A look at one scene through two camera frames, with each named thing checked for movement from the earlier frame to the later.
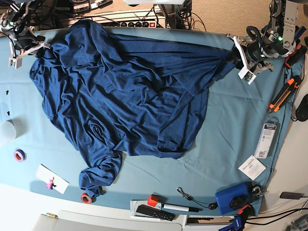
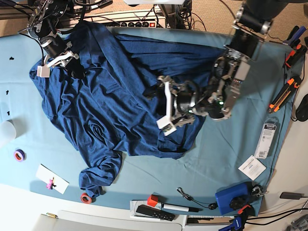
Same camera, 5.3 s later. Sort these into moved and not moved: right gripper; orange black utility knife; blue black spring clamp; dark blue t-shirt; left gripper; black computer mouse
Moved: left gripper; right gripper
Not moved: black computer mouse; dark blue t-shirt; orange black utility knife; blue black spring clamp
